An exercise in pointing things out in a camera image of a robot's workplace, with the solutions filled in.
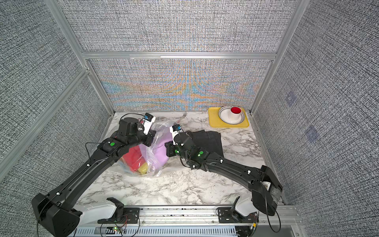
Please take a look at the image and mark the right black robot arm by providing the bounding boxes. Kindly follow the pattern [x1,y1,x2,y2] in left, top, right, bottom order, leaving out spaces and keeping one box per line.
[165,130,283,216]

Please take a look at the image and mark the white slotted cable duct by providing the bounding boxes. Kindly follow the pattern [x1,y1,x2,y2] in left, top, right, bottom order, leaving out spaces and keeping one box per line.
[69,226,237,237]

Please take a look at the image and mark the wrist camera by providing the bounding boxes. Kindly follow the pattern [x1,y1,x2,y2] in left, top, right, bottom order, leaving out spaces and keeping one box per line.
[142,113,156,135]
[170,123,182,145]

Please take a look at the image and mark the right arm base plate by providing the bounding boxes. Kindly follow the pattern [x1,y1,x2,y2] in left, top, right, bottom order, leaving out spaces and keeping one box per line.
[216,207,259,224]

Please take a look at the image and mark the aluminium front rail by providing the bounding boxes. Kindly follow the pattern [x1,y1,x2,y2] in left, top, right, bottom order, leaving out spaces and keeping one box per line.
[74,202,304,226]

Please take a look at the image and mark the white patterned bowl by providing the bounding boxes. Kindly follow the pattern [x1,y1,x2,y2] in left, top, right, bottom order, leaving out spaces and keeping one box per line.
[218,106,245,125]

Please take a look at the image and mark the purple garment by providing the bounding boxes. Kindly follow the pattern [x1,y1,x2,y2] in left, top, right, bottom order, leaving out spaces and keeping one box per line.
[147,128,172,170]

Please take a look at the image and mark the black trousers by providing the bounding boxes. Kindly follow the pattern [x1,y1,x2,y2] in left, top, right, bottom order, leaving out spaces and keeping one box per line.
[186,130,224,157]

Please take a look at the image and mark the colourful folded clothes stack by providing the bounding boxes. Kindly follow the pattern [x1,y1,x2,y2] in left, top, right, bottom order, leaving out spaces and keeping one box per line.
[121,145,149,174]

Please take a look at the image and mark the yellow plastic tray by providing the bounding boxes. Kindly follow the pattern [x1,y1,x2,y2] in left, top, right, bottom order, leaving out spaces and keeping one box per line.
[208,107,249,128]

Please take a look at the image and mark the white cup red inside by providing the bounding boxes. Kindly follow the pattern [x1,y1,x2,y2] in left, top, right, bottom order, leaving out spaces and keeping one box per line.
[229,107,242,122]

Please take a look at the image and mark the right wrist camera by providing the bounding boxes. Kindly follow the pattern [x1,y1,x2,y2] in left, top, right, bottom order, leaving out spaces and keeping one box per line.
[170,123,182,145]

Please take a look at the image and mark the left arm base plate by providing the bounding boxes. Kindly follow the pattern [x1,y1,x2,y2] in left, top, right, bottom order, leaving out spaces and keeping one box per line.
[97,207,141,224]

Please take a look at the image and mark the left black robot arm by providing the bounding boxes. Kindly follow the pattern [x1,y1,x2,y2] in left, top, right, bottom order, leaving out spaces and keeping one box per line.
[32,113,156,237]

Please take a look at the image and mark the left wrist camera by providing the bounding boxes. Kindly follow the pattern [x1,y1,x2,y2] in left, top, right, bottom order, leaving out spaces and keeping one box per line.
[142,113,156,135]

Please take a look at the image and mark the clear plastic vacuum bag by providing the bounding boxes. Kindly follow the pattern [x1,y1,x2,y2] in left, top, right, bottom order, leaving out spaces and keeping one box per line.
[117,120,178,177]

